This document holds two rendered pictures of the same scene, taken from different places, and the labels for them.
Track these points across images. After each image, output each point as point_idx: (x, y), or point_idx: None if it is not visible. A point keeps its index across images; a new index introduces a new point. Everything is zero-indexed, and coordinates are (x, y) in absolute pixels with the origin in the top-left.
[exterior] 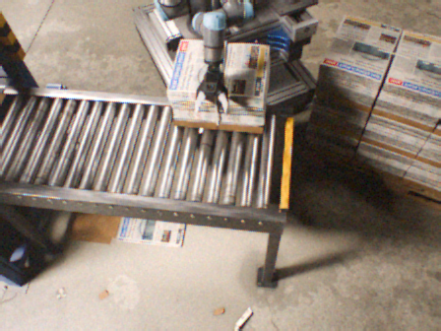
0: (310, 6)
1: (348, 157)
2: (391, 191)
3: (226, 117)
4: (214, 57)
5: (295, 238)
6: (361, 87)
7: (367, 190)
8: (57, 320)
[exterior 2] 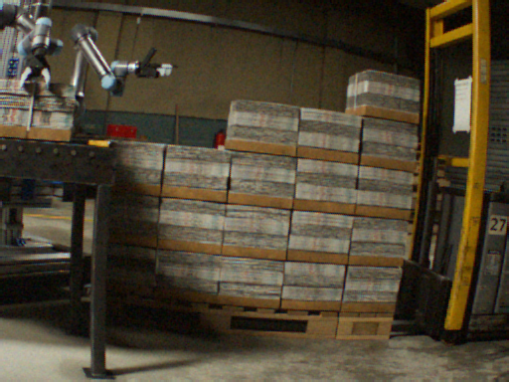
0: (80, 142)
1: (150, 286)
2: (212, 329)
3: (38, 117)
4: (43, 41)
5: (118, 354)
6: (146, 158)
7: (185, 332)
8: None
